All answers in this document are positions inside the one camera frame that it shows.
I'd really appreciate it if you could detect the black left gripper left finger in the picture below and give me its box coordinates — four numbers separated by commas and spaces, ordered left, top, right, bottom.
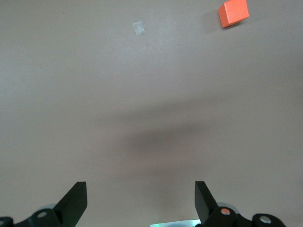
0, 181, 88, 227

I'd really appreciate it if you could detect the clear tape patch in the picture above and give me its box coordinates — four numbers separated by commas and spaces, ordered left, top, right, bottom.
133, 21, 145, 36

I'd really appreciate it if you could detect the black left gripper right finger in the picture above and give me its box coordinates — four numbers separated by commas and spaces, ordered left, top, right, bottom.
195, 181, 287, 227

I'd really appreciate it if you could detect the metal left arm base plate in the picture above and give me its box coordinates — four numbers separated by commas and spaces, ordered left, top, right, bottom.
149, 219, 202, 227

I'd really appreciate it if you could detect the orange block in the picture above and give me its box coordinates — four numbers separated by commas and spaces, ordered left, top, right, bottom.
217, 0, 250, 29

